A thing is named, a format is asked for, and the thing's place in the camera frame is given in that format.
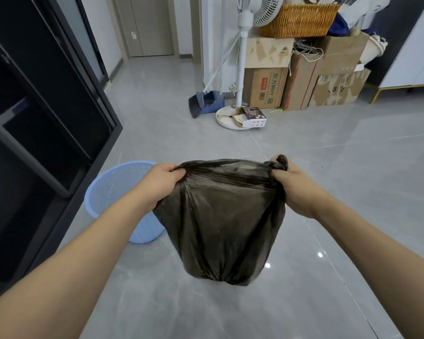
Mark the blue plastic waste basket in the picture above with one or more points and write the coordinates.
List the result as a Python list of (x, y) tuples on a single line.
[(118, 199)]

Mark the blue dustpan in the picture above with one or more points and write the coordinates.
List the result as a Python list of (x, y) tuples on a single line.
[(210, 101)]

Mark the wicker basket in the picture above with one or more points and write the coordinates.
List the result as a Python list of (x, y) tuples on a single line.
[(298, 19)]

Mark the white cabinet with gold legs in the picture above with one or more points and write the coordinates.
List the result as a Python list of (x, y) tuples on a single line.
[(410, 45)]

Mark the person's right thumb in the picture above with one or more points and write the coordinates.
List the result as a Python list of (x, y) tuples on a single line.
[(281, 159)]

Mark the white standing fan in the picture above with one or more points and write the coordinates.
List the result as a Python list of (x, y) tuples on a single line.
[(243, 63)]

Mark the white fabric bundle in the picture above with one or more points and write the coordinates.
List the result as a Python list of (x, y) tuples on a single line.
[(372, 47)]

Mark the person's left hand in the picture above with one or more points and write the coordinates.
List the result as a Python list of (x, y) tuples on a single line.
[(157, 188)]

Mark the black plastic garbage bag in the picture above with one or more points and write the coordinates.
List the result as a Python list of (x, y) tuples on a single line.
[(221, 222)]

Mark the person's left forearm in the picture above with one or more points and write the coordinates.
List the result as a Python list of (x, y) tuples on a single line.
[(67, 268)]

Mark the large cardboard box with torn tape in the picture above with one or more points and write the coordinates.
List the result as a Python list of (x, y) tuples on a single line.
[(339, 88)]

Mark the small black and white box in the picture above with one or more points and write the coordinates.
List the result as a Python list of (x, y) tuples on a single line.
[(251, 118)]

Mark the blue cloth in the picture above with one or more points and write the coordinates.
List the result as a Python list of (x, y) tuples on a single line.
[(337, 27)]

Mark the plain cardboard box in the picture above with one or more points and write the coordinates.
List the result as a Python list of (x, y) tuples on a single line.
[(342, 54)]

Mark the cardboard box with green print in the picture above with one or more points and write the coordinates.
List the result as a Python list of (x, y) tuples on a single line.
[(263, 87)]

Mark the black cabinet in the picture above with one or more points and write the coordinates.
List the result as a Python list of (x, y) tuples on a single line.
[(35, 112)]

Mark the person's right hand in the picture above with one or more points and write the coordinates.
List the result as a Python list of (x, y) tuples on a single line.
[(296, 188)]

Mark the grey door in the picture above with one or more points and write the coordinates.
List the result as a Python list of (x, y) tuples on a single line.
[(148, 24)]

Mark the person's left thumb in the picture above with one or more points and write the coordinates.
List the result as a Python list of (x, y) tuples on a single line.
[(174, 168)]

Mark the tall brown cardboard box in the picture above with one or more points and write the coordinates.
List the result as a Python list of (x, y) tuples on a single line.
[(300, 82)]

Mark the person's right forearm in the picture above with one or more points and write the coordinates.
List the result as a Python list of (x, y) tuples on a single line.
[(378, 268)]

